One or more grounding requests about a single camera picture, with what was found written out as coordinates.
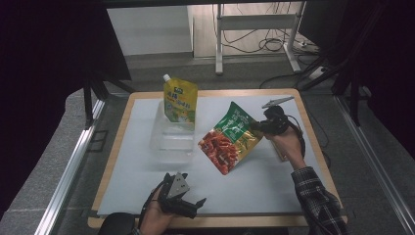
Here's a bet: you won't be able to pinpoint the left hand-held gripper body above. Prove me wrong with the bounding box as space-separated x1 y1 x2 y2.
158 171 199 220

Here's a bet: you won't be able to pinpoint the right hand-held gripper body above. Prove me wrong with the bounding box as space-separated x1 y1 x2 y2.
258 95 296 135

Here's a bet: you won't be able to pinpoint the clear plastic container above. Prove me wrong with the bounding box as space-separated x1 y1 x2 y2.
149 101 197 165

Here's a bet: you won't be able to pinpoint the green and red snack packet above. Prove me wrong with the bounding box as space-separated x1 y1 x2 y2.
197 101 264 176

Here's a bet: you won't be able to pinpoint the yellow green spout pouch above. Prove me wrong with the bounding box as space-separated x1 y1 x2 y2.
161 73 199 131

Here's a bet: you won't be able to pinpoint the person's right hand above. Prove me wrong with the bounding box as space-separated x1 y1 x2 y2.
264 125 307 171

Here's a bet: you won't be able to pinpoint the person's left hand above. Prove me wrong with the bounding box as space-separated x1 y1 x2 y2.
139 188 178 235

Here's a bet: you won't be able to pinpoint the brown flat object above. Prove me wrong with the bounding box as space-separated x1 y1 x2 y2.
271 143 290 164

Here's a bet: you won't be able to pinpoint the white power strip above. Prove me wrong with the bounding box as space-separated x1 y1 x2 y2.
307 66 326 81

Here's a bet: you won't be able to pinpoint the black rounded object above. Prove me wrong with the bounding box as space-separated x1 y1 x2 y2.
97 211 140 235

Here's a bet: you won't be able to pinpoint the black tripod stand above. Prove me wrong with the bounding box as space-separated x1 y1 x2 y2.
82 71 136 130
300 32 373 126

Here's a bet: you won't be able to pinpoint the white metal stand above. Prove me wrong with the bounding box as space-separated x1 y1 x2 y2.
213 1 307 76

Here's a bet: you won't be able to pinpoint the dark curtain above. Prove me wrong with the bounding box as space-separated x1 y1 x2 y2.
326 0 415 161
0 0 131 219

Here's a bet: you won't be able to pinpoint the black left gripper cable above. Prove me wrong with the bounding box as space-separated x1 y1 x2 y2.
138 180 167 229

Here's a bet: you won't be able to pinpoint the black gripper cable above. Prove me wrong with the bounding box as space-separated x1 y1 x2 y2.
287 114 307 161
138 180 167 229

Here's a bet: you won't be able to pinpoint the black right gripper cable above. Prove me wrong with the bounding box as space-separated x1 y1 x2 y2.
287 114 307 161

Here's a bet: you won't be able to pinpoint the black floor cables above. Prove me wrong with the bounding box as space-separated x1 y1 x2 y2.
211 3 314 55

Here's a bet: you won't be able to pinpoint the black floor bracket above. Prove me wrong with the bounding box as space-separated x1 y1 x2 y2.
87 129 110 154

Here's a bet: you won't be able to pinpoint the aluminium rail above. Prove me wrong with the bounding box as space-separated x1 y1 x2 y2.
33 97 107 235
334 94 415 235

